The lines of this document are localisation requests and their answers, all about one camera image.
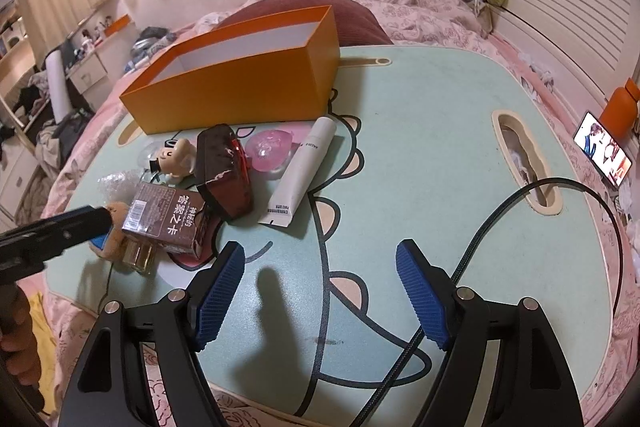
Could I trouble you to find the yellow cloth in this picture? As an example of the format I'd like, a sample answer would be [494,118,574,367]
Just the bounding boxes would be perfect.
[27,292,56,403]

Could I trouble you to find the dark bag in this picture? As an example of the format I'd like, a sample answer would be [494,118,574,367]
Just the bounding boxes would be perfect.
[50,109,96,158]

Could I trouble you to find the glass perfume bottle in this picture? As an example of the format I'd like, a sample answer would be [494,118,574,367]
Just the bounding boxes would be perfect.
[122,241,157,277]

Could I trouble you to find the white cabinet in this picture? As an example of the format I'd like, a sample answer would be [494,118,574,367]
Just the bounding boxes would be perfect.
[70,54,108,95]

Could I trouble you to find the pink heart-shaped case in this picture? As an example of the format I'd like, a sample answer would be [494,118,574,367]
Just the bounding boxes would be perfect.
[248,130,296,172]

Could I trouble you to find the dark red pouch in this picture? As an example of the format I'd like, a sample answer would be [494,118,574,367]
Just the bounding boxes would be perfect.
[196,123,253,223]

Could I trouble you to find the person's left hand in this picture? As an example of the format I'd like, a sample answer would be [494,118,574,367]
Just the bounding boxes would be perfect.
[0,292,45,413]

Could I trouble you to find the brown card box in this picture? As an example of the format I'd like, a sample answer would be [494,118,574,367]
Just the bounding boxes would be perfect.
[121,182,211,260]

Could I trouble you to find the orange bottle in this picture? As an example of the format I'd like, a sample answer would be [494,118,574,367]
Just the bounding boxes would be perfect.
[600,79,640,142]

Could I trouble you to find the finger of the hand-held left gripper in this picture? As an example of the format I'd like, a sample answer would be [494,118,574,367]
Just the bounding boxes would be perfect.
[0,204,114,278]

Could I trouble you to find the orange cardboard box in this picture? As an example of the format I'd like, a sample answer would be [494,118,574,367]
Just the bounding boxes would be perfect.
[119,5,342,135]

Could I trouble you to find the dog figure keychain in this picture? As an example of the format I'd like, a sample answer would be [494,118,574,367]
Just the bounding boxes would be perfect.
[150,138,198,185]

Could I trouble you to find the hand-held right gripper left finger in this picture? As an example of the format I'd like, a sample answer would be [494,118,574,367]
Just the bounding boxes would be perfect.
[57,241,245,427]

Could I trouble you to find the white roll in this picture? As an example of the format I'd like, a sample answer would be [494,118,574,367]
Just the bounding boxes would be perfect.
[45,51,71,120]

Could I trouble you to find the clear plastic wrap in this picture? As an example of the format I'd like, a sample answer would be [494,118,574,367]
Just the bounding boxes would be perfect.
[97,171,143,202]

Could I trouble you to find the small tan plush bear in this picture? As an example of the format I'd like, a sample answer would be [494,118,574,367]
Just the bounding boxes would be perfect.
[90,202,132,260]

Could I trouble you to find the smartphone with lit screen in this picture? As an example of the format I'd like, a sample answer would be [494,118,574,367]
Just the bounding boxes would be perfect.
[573,111,632,188]

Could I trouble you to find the black cable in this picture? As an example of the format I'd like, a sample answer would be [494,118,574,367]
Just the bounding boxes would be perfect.
[350,177,626,427]

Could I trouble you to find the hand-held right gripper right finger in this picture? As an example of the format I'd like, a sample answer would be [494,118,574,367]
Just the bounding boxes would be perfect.
[395,239,583,427]

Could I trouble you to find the maroon pillow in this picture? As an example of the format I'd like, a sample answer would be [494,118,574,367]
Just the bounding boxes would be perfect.
[215,0,393,48]

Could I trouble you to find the grey-blue clothes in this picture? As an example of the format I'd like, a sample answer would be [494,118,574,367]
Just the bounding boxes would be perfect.
[131,27,176,58]

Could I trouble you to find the white tube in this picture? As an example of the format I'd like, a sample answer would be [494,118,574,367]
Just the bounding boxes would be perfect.
[258,117,337,229]

